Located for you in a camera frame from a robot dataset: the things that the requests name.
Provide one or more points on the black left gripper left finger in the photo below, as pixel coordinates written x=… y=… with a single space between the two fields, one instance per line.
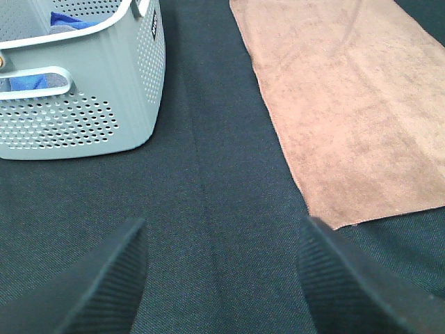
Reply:
x=101 y=293

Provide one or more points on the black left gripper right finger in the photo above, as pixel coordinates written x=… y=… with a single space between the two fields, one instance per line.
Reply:
x=349 y=292

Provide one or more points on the brown towel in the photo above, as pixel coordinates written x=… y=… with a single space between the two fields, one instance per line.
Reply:
x=355 y=90

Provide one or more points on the grey towel in basket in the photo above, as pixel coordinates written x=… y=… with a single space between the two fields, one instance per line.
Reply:
x=33 y=82

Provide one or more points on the blue towel in basket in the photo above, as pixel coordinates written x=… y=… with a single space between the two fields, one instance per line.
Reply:
x=63 y=23

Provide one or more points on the grey perforated laundry basket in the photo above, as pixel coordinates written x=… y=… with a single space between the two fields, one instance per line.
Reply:
x=114 y=71

